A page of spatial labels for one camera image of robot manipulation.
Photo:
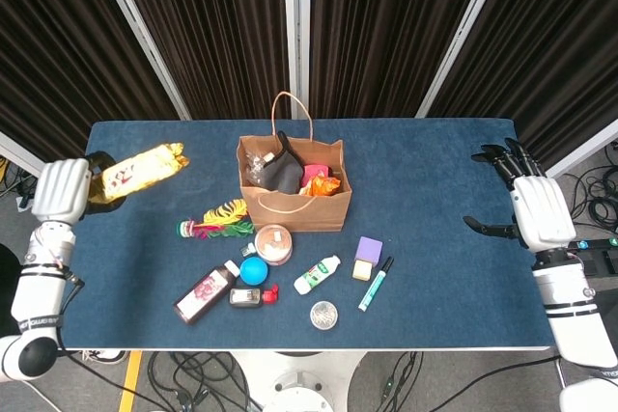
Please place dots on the green marker pen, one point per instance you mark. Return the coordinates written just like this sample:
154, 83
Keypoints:
374, 286

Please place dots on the brown floral label bottle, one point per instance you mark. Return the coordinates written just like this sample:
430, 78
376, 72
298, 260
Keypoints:
203, 293

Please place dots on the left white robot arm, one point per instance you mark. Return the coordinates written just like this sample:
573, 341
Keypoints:
38, 286

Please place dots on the brown paper bag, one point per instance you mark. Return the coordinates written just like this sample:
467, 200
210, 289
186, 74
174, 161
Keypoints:
294, 214

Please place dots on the white partition base rail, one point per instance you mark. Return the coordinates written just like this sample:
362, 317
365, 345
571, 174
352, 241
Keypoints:
19, 151
584, 156

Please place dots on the white paper scrap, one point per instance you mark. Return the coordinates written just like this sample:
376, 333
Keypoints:
25, 203

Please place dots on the yellow snack package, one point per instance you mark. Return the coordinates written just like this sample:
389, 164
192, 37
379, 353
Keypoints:
145, 171

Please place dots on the pale yellow cube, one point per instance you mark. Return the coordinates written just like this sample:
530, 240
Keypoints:
362, 270

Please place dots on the small dark red-capped bottle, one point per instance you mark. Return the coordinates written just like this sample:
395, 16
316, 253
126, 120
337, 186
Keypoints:
246, 296

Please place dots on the clear plastic bag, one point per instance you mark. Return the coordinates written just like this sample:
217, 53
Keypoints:
255, 168

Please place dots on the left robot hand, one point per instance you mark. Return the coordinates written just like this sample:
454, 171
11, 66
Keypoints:
60, 190

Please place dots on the blue table mat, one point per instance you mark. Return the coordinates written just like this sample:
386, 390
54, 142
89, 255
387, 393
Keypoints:
410, 166

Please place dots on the white green plastic bottle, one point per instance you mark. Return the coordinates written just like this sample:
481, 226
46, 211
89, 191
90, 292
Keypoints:
316, 274

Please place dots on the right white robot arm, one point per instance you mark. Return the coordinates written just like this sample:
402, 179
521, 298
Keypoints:
574, 306

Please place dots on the round pink jar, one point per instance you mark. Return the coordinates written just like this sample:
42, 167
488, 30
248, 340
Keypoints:
273, 244

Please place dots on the white sneaker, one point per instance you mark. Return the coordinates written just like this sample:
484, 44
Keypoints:
108, 356

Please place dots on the blue ball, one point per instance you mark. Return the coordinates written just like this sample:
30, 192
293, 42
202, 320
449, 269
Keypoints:
253, 271

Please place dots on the orange snack bag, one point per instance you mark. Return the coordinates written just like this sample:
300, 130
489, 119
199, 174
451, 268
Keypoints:
322, 186

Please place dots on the white table pedestal base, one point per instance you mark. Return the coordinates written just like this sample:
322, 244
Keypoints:
299, 373

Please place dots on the purple cube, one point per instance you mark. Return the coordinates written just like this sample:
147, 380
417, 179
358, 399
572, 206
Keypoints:
369, 250

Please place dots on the pink and black cloth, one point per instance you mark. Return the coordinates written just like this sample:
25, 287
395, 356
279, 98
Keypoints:
285, 171

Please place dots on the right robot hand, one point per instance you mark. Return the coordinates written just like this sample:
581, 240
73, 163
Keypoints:
543, 214

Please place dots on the white partition frame post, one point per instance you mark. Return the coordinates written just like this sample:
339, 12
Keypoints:
295, 21
140, 31
462, 31

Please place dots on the black pleated curtain panel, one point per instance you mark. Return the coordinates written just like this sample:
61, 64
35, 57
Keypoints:
555, 45
386, 21
58, 45
217, 21

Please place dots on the colourful feather shuttlecock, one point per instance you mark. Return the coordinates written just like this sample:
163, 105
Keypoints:
224, 216

